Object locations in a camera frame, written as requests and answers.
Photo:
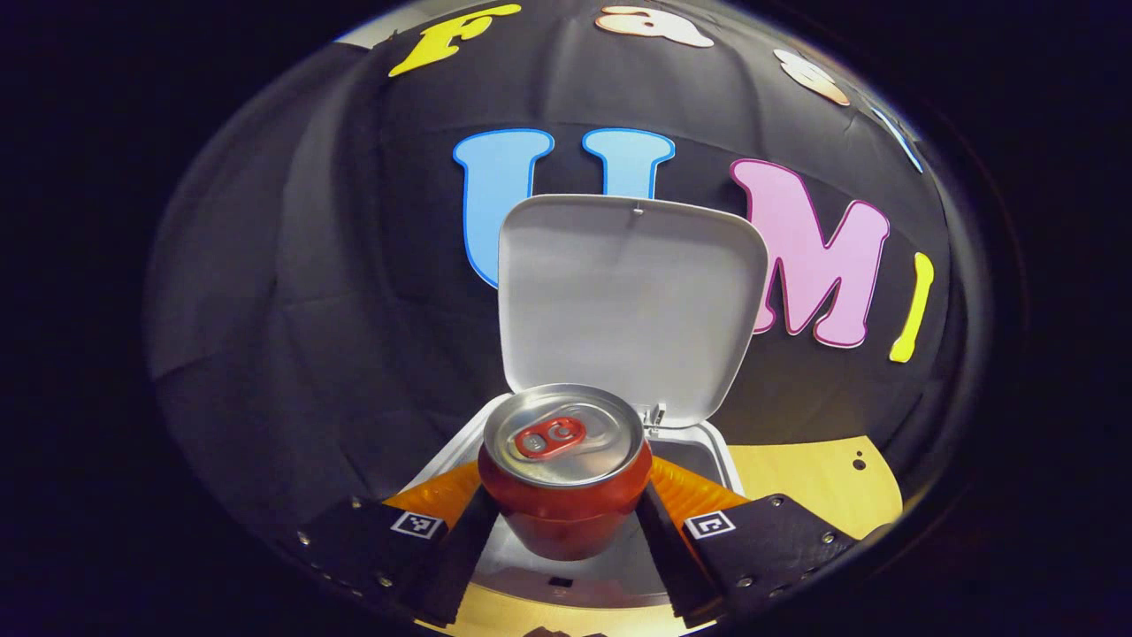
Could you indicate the red pop can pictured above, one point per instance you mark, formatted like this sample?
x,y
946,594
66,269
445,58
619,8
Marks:
x,y
566,504

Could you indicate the black backdrop cloth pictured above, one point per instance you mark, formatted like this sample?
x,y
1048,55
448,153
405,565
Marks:
x,y
292,310

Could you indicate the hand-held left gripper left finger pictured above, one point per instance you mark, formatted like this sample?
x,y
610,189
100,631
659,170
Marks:
x,y
460,566

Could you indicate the wooden desktop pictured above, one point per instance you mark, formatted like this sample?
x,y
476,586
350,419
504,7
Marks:
x,y
814,482

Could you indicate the white desktop garbage bin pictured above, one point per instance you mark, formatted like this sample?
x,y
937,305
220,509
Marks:
x,y
628,301

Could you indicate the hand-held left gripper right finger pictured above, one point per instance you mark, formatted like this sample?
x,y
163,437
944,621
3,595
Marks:
x,y
672,557

